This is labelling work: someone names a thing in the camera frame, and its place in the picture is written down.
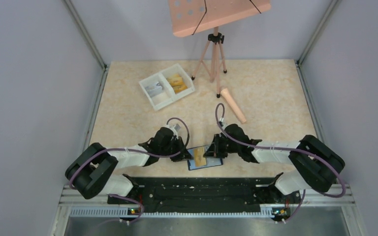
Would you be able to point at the silver card in tray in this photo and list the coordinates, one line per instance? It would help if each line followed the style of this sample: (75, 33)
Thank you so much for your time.
(154, 89)

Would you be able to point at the yellow card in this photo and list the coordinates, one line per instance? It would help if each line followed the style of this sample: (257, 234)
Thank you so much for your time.
(175, 80)
(179, 88)
(198, 155)

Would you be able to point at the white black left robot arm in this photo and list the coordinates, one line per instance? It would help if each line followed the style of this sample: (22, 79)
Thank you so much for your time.
(91, 173)

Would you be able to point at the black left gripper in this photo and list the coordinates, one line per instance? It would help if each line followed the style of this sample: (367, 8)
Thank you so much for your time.
(183, 156)

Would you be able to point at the white two-compartment plastic tray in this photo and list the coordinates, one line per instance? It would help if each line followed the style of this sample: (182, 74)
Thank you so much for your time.
(168, 96)

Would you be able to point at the pink cylindrical tube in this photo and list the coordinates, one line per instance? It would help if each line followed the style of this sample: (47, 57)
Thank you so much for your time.
(225, 93)

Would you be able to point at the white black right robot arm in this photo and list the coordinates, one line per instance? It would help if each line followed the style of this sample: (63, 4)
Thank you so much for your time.
(317, 167)

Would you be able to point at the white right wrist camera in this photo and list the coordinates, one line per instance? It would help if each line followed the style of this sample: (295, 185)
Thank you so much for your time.
(221, 124)

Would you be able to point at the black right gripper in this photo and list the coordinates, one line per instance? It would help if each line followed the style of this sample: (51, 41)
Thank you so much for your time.
(214, 150)

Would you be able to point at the blue leather card holder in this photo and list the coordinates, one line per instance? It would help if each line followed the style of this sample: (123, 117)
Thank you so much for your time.
(211, 162)

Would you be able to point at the yellow card in tray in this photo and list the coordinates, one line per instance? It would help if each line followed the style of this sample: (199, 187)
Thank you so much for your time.
(175, 80)

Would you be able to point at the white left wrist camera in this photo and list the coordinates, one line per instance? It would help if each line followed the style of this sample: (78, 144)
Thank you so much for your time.
(176, 127)

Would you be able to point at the aluminium frame rail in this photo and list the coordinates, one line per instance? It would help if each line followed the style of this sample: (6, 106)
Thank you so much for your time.
(70, 205)

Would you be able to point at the pink tripod music stand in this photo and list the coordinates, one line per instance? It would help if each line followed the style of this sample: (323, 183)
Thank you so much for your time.
(189, 17)

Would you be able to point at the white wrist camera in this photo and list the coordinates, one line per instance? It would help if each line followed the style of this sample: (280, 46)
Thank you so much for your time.
(176, 127)
(221, 124)

